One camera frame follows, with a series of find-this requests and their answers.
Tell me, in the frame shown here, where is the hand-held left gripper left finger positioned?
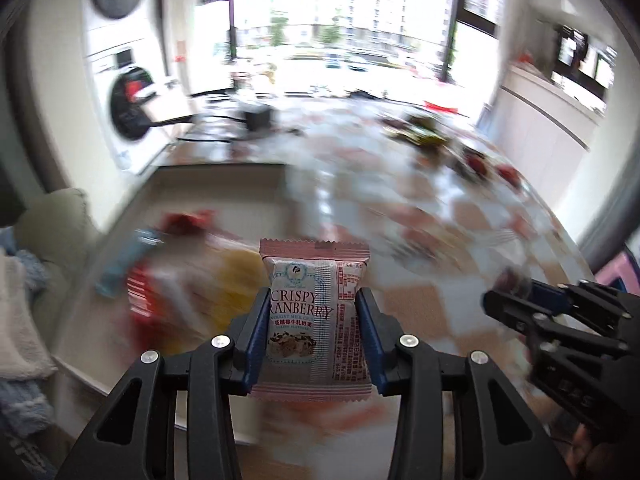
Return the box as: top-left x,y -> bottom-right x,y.
57,287 -> 271,480

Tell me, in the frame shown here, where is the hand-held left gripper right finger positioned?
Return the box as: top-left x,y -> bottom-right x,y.
355,287 -> 573,480

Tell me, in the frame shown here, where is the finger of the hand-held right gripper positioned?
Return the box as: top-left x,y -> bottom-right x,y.
482,287 -> 630,357
530,282 -> 640,333

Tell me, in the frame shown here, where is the small dark red packet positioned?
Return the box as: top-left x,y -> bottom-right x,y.
500,267 -> 533,296

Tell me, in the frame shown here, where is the pink white snack packet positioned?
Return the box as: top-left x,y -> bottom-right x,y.
248,237 -> 373,403

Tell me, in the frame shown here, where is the gold snack packet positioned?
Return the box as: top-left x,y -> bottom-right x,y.
215,247 -> 261,311

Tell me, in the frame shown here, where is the green rimmed storage box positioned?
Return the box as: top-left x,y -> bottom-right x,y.
52,162 -> 291,446

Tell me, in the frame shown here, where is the person's right forearm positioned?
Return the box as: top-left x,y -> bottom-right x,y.
570,425 -> 640,480

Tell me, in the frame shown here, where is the person's pink garment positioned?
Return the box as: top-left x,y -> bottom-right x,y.
595,247 -> 640,291

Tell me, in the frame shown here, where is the red patterned snack packet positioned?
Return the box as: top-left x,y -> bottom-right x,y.
125,265 -> 171,326

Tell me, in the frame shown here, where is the blue snack packet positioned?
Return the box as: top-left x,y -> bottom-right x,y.
95,227 -> 166,298

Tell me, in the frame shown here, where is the white cabinet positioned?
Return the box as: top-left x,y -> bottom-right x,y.
492,67 -> 601,196

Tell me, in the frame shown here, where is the pile of green yellow packets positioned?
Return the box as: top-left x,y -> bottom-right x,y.
382,112 -> 453,148

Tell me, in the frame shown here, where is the green sofa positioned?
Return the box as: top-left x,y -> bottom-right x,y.
15,187 -> 101,361

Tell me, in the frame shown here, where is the white fluffy blanket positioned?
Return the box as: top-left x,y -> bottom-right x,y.
0,255 -> 58,381

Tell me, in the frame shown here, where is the pale blue knitted blanket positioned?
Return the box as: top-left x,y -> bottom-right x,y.
0,377 -> 53,441

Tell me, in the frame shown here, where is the dark patterned cloth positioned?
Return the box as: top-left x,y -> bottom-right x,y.
0,430 -> 61,480

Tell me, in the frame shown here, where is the cluttered small stand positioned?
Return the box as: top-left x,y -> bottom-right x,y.
232,60 -> 281,91

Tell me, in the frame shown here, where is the white washing machine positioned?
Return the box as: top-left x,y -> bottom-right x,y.
85,45 -> 173,176

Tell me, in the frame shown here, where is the black power adapter with cable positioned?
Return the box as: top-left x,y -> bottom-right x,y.
175,110 -> 251,143

